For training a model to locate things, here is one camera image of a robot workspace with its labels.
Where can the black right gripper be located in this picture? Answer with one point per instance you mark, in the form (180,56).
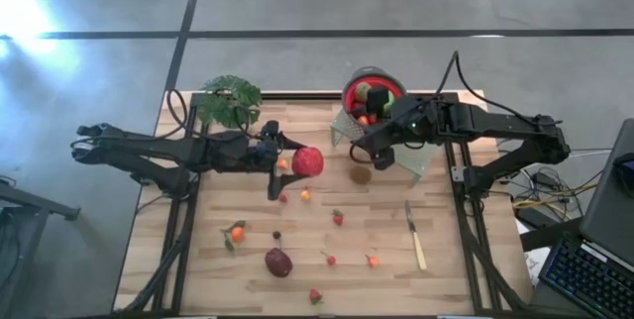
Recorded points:
(411,126)

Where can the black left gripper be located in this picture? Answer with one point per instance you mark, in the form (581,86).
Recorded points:
(271,155)

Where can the red strawberry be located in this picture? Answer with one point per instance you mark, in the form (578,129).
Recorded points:
(315,295)
(338,219)
(372,119)

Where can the large red apple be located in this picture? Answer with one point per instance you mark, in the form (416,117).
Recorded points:
(307,161)

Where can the small orange fruit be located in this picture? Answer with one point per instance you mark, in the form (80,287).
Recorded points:
(363,121)

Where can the green apple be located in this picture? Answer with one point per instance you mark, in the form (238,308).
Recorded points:
(390,102)

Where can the brown kiwi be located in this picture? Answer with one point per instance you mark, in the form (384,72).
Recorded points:
(360,175)

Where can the red collapsible colander grey rim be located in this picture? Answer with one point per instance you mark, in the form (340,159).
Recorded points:
(381,80)

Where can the small dark cherry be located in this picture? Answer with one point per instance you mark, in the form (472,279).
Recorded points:
(277,235)

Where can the orange tangerine with leaves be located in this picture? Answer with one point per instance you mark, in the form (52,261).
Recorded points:
(238,234)

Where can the dark purple plum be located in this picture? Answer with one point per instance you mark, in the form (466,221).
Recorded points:
(278,262)

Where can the red toy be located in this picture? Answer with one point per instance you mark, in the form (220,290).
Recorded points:
(372,261)

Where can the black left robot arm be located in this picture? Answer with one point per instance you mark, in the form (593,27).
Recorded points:
(148,143)

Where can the small yellow peach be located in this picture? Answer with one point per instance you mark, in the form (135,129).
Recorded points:
(306,195)

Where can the potted green plant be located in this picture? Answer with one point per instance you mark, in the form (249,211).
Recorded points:
(233,93)

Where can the red cherry with stem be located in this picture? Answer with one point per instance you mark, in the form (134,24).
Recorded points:
(331,260)

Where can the black power adapter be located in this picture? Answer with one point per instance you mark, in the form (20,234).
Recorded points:
(545,179)

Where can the white paper sheet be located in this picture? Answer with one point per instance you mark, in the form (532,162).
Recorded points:
(534,267)

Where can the dark computer desk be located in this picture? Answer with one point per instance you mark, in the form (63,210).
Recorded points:
(609,210)

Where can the grey side table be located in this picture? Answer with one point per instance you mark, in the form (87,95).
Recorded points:
(39,202)

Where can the black backlit keyboard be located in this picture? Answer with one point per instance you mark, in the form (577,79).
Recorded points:
(589,279)

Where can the black aluminium table frame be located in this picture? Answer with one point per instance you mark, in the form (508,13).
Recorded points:
(307,95)

